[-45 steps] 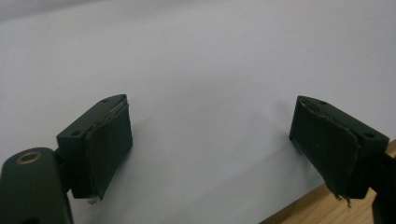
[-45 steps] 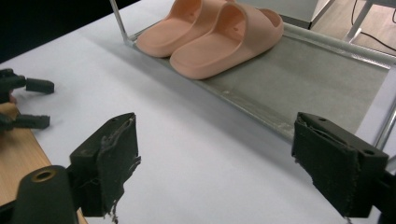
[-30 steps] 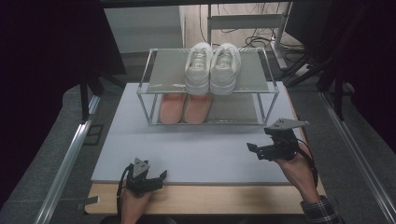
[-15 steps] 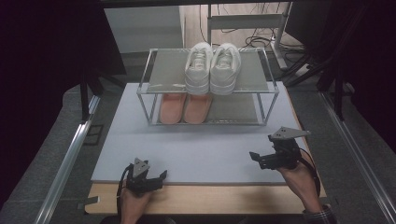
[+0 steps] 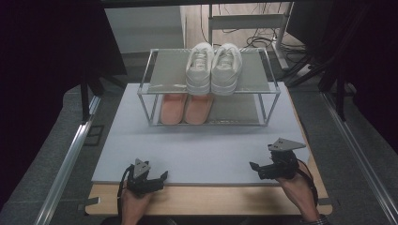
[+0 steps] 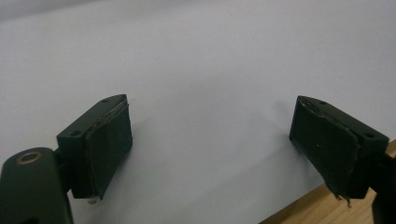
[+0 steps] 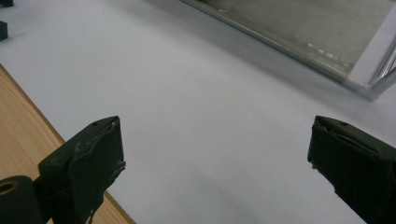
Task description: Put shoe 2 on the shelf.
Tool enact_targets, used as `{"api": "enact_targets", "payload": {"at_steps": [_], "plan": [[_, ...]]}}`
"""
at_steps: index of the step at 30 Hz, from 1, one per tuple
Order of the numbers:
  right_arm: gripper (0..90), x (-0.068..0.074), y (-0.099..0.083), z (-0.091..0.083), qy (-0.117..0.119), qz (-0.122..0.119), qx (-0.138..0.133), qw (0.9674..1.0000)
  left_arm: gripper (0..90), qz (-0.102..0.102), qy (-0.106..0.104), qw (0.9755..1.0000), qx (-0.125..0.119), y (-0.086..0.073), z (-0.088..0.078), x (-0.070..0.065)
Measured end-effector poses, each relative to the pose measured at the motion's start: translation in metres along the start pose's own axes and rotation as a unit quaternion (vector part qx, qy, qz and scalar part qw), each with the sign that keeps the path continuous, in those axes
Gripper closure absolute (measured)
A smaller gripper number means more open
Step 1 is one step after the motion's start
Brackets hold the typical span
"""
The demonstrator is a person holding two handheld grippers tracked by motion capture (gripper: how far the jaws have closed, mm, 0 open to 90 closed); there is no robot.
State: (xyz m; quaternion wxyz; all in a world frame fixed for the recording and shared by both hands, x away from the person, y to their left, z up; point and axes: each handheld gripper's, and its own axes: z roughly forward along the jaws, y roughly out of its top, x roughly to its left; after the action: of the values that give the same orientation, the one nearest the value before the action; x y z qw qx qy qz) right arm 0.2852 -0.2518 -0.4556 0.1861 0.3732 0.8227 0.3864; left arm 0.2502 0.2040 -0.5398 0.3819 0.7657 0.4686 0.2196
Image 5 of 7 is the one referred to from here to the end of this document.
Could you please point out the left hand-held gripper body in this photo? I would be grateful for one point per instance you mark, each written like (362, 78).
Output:
(144, 186)

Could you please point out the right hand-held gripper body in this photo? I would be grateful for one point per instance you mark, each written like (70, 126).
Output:
(281, 165)

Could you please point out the white sneaker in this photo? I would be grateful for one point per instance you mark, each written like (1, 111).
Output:
(199, 72)
(226, 72)

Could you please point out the metal frame shoe rack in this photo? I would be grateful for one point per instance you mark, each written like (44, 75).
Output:
(169, 68)

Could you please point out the person's left hand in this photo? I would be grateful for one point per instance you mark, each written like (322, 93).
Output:
(134, 206)

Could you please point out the light grey foam board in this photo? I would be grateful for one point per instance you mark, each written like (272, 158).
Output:
(203, 150)

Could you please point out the black metal stand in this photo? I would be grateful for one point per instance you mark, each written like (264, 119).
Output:
(84, 100)
(339, 103)

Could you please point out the dark curtain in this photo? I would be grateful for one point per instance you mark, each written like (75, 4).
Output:
(369, 56)
(40, 62)

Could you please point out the white metal stand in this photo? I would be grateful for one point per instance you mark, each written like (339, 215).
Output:
(247, 21)

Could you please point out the grey partition panel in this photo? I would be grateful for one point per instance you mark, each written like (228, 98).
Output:
(144, 28)

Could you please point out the grey table corner bracket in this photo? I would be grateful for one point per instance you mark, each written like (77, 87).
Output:
(92, 200)

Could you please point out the aluminium floor rail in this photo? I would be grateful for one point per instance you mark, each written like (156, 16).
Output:
(67, 165)
(359, 156)

